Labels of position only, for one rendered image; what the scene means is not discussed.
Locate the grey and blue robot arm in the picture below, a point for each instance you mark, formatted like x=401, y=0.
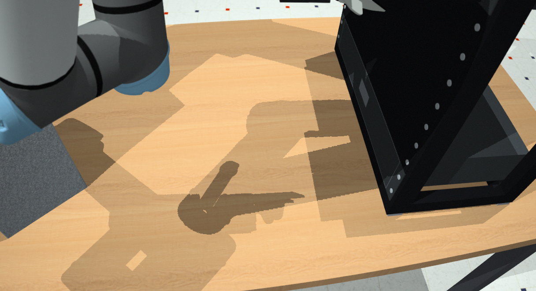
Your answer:
x=50, y=66

